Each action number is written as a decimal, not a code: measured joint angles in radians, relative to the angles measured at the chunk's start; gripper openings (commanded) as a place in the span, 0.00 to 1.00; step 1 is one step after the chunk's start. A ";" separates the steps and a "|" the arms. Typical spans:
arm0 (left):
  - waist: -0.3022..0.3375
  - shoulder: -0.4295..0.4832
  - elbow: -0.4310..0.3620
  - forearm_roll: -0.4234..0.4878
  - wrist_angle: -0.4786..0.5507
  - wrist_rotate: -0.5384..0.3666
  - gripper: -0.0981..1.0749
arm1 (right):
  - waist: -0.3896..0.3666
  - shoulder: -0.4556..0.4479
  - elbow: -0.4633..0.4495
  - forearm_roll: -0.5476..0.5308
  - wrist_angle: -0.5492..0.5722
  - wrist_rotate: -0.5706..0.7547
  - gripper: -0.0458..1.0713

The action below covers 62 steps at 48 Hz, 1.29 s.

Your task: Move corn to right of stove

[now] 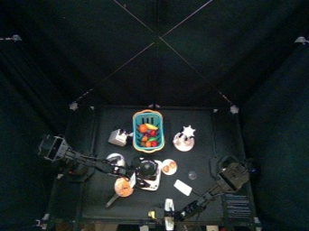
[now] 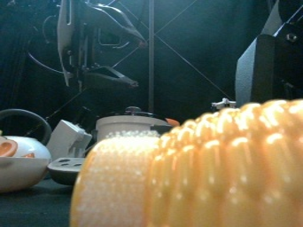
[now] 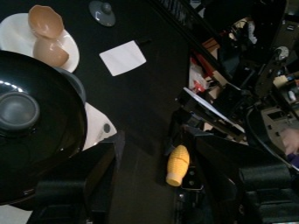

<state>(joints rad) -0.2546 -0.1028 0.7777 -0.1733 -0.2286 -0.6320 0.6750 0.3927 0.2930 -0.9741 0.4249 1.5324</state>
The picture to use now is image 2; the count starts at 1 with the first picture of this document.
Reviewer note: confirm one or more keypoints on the yellow toy corn cob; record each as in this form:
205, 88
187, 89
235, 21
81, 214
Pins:
220, 177

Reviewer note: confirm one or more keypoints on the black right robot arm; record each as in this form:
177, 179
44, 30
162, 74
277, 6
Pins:
285, 11

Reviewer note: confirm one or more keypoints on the white toy stove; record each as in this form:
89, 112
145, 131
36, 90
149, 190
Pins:
66, 140

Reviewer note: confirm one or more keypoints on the small white plastic fitting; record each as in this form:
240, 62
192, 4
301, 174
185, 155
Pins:
223, 104

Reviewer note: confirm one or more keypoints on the white pot with lid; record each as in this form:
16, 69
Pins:
125, 124

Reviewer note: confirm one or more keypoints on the small orange toy piece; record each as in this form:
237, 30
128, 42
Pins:
172, 121

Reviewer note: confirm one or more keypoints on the grey dish with holes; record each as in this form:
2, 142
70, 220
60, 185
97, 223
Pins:
64, 170

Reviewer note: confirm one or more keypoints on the orange toy food piece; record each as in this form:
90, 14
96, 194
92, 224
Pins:
8, 147

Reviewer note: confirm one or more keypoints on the white bowl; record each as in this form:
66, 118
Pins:
21, 173

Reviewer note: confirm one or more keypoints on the metal frame pole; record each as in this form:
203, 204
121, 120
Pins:
150, 56

